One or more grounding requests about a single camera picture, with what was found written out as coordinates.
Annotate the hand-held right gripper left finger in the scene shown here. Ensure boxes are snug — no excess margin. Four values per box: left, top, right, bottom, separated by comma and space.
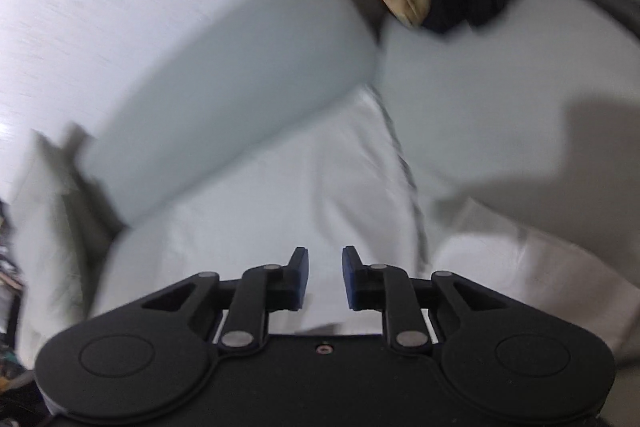
142, 247, 311, 351

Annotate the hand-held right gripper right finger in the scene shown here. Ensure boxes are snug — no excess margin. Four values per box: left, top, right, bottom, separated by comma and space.
341, 245, 508, 354

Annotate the light grey t-shirt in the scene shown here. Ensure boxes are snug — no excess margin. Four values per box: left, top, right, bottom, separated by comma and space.
92, 87, 640, 368

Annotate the grey sofa backrest cushion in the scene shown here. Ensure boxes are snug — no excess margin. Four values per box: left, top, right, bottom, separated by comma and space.
75, 0, 386, 228

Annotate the grey sofa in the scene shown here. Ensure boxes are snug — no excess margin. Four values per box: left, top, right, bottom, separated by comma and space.
10, 0, 640, 358

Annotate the small grey-green pillow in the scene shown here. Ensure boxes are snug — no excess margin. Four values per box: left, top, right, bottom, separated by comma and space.
12, 129, 115, 353

